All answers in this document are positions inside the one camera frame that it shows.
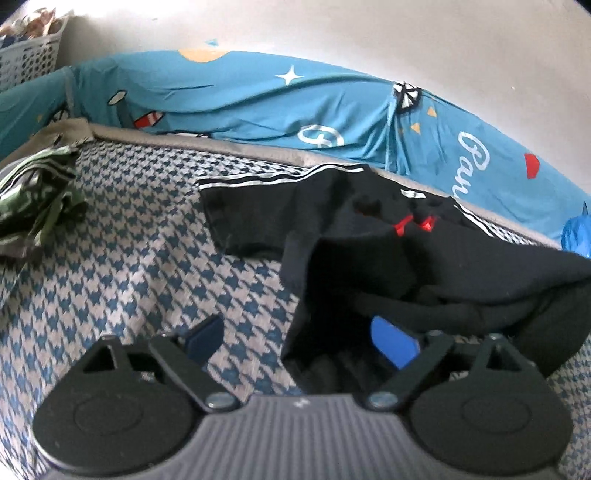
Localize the white perforated laundry basket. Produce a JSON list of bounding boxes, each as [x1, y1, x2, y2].
[[0, 8, 68, 91]]

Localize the houndstooth blue white blanket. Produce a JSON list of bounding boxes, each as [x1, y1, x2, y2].
[[1, 140, 590, 479]]

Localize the blue plastic bag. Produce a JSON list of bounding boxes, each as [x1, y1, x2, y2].
[[561, 202, 591, 259]]

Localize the blue cartoon print bedsheet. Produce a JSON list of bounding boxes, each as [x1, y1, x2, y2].
[[1, 49, 590, 240]]

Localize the black t-shirt white stripes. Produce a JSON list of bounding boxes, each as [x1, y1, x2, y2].
[[199, 165, 590, 394]]

